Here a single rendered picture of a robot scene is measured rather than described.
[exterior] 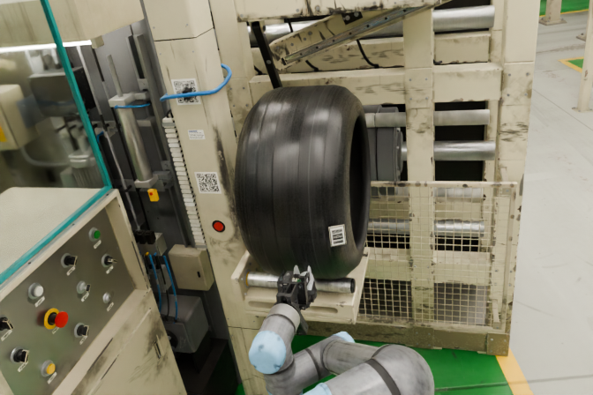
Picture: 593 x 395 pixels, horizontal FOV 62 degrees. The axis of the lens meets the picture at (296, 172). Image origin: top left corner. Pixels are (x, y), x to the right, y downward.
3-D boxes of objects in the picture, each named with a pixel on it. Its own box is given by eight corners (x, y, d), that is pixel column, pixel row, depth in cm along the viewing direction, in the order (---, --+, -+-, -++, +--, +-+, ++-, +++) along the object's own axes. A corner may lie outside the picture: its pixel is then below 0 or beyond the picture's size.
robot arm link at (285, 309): (297, 342, 112) (263, 339, 114) (302, 329, 116) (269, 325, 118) (294, 314, 109) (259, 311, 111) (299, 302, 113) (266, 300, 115)
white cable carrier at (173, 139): (197, 250, 166) (161, 118, 144) (203, 242, 170) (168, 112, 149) (208, 250, 165) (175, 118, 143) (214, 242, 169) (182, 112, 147)
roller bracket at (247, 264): (236, 302, 155) (229, 278, 151) (272, 230, 189) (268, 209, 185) (245, 302, 154) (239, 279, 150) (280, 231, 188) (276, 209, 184)
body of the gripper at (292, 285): (311, 270, 123) (298, 298, 112) (314, 299, 126) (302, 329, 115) (282, 268, 125) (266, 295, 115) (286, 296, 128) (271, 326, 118)
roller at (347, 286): (243, 286, 155) (243, 272, 155) (249, 284, 159) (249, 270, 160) (353, 294, 145) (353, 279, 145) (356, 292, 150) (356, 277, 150)
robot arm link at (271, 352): (251, 377, 104) (242, 345, 102) (267, 343, 114) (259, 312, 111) (286, 379, 102) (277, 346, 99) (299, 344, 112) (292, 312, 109)
